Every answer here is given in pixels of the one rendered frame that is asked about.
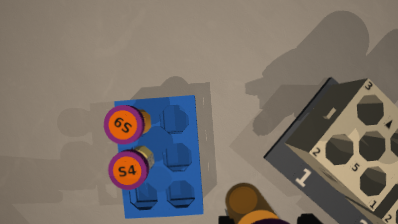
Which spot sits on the blue tube rack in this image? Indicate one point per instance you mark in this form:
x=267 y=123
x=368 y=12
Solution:
x=170 y=124

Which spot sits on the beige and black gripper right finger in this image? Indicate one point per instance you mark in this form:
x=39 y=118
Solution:
x=308 y=219

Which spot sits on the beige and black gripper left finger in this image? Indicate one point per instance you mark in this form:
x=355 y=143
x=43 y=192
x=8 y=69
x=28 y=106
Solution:
x=225 y=220

